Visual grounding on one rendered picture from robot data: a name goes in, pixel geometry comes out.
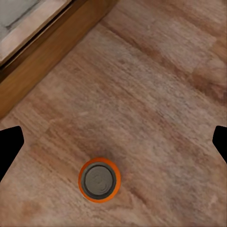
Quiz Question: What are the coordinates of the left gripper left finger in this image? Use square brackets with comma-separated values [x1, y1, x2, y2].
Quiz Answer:
[0, 126, 24, 182]

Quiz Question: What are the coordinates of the can of soda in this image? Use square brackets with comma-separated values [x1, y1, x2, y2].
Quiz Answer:
[78, 157, 121, 203]

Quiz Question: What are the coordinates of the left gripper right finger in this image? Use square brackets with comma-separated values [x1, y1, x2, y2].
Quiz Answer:
[212, 126, 227, 163]

